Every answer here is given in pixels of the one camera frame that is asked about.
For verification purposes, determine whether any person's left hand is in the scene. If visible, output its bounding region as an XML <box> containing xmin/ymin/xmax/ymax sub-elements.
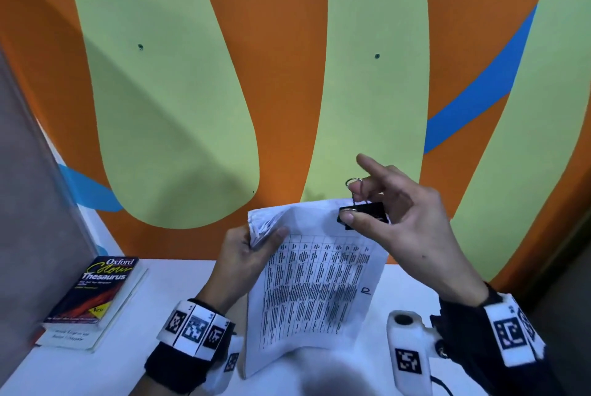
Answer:
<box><xmin>196</xmin><ymin>224</ymin><xmax>291</xmax><ymax>316</ymax></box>

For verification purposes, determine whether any grey partition board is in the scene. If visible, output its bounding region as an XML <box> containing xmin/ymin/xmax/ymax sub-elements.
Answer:
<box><xmin>0</xmin><ymin>44</ymin><xmax>100</xmax><ymax>382</ymax></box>

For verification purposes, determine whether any white wrist camera unit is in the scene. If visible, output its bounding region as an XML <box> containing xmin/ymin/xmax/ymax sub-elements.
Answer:
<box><xmin>203</xmin><ymin>334</ymin><xmax>244</xmax><ymax>394</ymax></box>
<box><xmin>387</xmin><ymin>310</ymin><xmax>446</xmax><ymax>396</ymax></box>

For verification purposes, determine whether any person's left forearm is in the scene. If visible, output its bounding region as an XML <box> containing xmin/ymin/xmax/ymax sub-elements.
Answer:
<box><xmin>129</xmin><ymin>374</ymin><xmax>179</xmax><ymax>396</ymax></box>

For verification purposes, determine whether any black camera cable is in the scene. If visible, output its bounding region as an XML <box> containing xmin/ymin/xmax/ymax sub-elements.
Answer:
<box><xmin>429</xmin><ymin>374</ymin><xmax>456</xmax><ymax>396</ymax></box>

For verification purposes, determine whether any dark paperback book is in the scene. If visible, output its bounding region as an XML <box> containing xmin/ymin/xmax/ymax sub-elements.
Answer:
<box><xmin>44</xmin><ymin>256</ymin><xmax>139</xmax><ymax>331</ymax></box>

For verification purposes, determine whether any black binder clip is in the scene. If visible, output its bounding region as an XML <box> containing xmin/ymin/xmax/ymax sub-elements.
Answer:
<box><xmin>337</xmin><ymin>177</ymin><xmax>390</xmax><ymax>231</ymax></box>

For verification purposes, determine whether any white book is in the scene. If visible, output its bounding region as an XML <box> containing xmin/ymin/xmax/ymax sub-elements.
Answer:
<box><xmin>36</xmin><ymin>266</ymin><xmax>148</xmax><ymax>354</ymax></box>

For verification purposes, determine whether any gathered paper stack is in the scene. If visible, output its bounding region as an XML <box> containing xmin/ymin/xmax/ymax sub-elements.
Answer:
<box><xmin>243</xmin><ymin>199</ymin><xmax>390</xmax><ymax>381</ymax></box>

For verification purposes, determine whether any person's right hand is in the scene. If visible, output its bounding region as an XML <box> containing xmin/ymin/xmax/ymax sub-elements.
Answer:
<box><xmin>339</xmin><ymin>154</ymin><xmax>489</xmax><ymax>308</ymax></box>

